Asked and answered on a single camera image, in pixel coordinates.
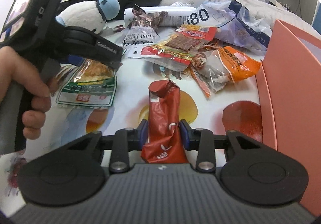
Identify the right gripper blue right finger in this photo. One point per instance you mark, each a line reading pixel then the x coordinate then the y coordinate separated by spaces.
pixel 185 131

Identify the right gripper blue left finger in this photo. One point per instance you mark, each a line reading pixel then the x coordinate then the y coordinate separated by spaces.
pixel 142 133

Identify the orange snack packet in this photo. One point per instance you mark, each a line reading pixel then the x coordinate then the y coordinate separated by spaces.
pixel 214 67

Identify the green white snack packet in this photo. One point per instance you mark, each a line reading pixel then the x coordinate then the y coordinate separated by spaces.
pixel 90 85

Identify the red yellow tofu snack packet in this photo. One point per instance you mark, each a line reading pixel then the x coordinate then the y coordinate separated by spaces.
pixel 177 50

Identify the shrimp flavor snack bag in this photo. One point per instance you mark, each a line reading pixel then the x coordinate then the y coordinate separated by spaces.
pixel 142 32

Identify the person's left hand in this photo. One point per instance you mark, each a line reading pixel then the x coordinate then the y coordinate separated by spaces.
pixel 14 67

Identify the fruit print tablecloth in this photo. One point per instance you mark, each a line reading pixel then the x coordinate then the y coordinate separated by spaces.
pixel 237 106

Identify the white blue plush duck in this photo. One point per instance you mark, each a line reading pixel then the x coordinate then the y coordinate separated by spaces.
pixel 91 15

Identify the white cylindrical can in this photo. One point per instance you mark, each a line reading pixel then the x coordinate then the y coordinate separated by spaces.
pixel 172 16

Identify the clear plastic bag 080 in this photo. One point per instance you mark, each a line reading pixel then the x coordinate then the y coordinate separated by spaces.
pixel 233 22

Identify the salmon pink cardboard box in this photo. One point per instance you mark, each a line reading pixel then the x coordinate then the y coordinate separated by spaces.
pixel 289 85

